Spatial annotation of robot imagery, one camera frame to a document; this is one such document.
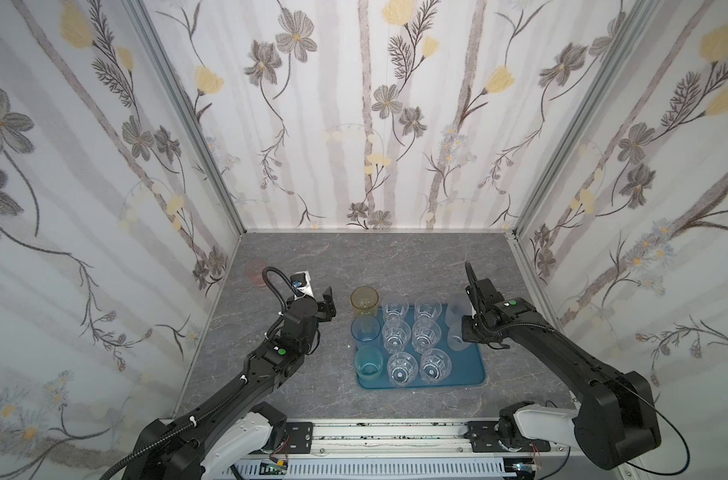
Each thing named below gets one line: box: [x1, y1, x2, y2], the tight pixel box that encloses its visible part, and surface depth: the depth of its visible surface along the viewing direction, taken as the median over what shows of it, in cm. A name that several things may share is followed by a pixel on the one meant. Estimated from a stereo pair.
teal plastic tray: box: [357, 304, 486, 389], surface depth 89 cm
